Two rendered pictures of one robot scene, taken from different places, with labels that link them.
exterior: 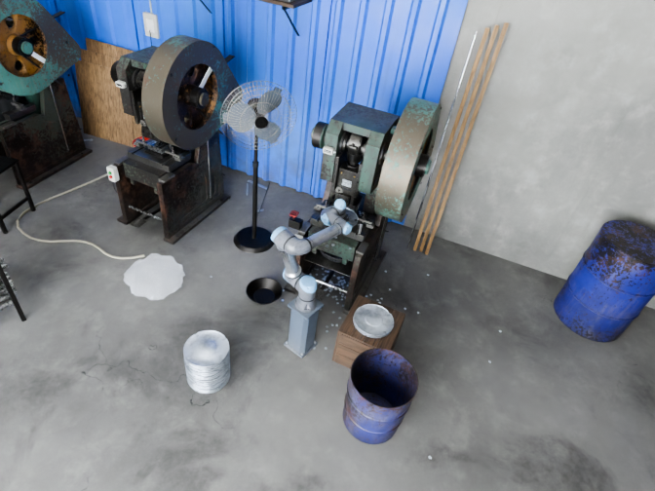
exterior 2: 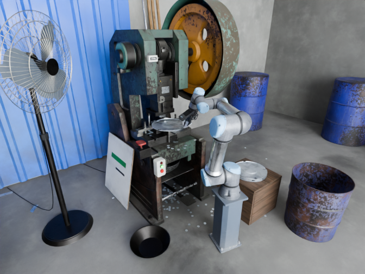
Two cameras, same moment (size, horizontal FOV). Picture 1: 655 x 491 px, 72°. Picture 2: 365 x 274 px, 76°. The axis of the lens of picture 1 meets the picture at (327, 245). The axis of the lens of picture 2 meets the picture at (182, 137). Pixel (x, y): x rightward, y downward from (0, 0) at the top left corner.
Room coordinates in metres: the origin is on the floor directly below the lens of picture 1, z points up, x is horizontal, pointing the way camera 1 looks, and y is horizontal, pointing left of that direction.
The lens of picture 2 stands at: (1.66, 1.36, 1.47)
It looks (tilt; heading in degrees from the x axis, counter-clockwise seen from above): 24 degrees down; 305
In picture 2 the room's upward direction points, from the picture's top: straight up
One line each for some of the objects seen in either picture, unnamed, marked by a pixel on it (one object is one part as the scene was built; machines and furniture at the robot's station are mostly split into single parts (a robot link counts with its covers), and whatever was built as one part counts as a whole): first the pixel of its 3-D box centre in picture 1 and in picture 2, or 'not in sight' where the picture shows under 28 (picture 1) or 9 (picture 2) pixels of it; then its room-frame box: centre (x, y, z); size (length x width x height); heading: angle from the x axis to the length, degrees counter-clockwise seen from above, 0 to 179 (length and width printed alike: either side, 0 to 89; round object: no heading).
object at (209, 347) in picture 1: (206, 348); not in sight; (1.76, 0.68, 0.31); 0.29 x 0.29 x 0.01
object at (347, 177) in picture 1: (348, 183); (162, 92); (2.85, -0.08, 1.04); 0.17 x 0.15 x 0.30; 163
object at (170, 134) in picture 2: not in sight; (172, 133); (2.73, -0.04, 0.72); 0.25 x 0.14 x 0.14; 163
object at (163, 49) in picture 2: (355, 153); (158, 61); (2.89, -0.09, 1.27); 0.21 x 0.12 x 0.34; 163
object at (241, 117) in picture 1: (271, 150); (32, 127); (3.61, 0.63, 0.80); 1.24 x 0.65 x 1.59; 163
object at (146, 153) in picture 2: (294, 228); (144, 158); (2.76, 0.27, 0.62); 0.10 x 0.06 x 0.20; 73
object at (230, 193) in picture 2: (306, 299); (230, 187); (2.14, 0.09, 0.50); 0.15 x 0.15 x 0.10
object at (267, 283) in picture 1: (264, 292); (150, 243); (2.58, 0.46, 0.04); 0.30 x 0.30 x 0.07
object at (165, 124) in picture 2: (339, 216); (169, 124); (2.77, -0.06, 0.78); 0.29 x 0.29 x 0.01
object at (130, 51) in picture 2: (325, 137); (127, 57); (2.98, 0.14, 1.31); 0.22 x 0.12 x 0.22; 163
